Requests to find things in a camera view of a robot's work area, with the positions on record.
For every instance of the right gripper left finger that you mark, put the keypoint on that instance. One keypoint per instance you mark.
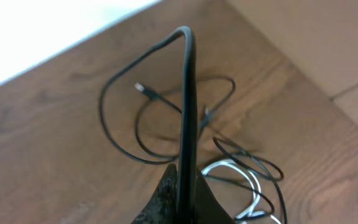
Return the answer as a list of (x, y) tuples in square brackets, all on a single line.
[(161, 208)]

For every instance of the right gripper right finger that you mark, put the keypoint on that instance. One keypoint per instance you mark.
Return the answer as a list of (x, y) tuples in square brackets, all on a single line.
[(208, 209)]

